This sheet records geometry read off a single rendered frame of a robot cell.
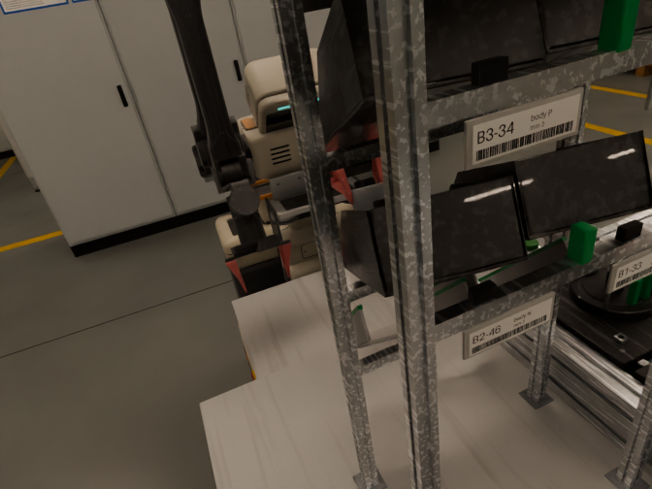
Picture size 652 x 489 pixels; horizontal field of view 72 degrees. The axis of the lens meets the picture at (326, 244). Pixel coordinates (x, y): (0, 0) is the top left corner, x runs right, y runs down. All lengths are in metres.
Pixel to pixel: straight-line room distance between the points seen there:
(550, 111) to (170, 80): 3.23
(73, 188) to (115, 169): 0.32
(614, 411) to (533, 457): 0.14
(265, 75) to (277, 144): 0.17
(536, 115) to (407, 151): 0.09
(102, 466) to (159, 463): 0.24
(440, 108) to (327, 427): 0.68
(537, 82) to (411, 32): 0.10
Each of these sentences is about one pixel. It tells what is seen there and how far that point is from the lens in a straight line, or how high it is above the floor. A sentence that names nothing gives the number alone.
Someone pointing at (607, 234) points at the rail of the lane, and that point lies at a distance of 1.18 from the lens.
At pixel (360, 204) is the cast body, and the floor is 1.27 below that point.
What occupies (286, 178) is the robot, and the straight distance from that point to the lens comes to 1.21.
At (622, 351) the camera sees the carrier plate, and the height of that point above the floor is 0.97.
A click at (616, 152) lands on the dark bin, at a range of 0.50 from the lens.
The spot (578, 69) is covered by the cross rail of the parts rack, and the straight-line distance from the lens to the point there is 0.33.
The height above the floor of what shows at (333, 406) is 0.86.
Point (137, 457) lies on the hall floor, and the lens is 2.14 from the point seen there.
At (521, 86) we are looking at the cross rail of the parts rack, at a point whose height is 1.47.
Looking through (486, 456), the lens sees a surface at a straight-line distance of 0.82.
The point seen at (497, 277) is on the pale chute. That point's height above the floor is 1.06.
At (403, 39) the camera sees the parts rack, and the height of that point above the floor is 1.51.
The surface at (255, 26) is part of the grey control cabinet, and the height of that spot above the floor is 1.30.
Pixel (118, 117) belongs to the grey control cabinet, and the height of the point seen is 0.92.
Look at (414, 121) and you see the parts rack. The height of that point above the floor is 1.46.
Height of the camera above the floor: 1.54
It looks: 31 degrees down
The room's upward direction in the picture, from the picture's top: 10 degrees counter-clockwise
